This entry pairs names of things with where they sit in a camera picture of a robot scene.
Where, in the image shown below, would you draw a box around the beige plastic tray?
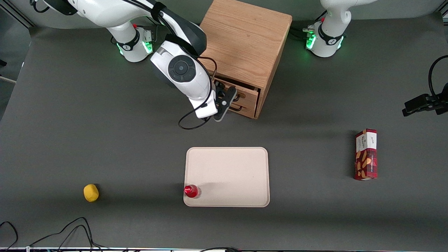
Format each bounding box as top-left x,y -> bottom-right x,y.
183,147 -> 271,208

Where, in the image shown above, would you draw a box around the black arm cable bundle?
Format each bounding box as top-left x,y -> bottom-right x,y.
121,0 -> 208,58

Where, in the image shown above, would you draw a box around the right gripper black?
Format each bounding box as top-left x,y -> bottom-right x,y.
212,80 -> 238,122

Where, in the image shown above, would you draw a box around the thin black camera cable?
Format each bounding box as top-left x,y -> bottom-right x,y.
178,56 -> 219,131

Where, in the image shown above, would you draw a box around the yellow lemon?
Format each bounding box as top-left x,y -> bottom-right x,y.
83,183 -> 100,203

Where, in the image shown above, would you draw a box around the wooden drawer with black handle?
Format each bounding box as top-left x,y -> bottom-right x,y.
214,78 -> 261,106
225,101 -> 260,119

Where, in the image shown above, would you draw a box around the red soda bottle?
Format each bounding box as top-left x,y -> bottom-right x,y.
184,184 -> 200,199

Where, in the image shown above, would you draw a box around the red tartan shortbread box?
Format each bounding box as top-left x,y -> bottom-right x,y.
354,128 -> 378,181

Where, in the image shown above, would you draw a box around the aluminium frame rail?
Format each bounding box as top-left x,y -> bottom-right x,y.
0,0 -> 34,29

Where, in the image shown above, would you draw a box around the oak wooden drawer cabinet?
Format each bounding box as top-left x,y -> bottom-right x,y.
198,0 -> 293,120

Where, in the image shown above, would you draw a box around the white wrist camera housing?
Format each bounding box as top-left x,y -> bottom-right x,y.
193,92 -> 218,119

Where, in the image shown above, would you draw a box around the black floor cable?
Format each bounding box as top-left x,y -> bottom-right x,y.
52,224 -> 97,252
28,217 -> 105,252
0,221 -> 19,251

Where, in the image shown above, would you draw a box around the black arm base cables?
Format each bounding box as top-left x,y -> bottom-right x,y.
290,10 -> 328,40

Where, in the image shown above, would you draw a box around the black looped gripper cable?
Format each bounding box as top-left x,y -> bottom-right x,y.
428,55 -> 448,99

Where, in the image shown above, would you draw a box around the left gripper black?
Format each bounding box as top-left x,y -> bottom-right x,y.
401,83 -> 448,117

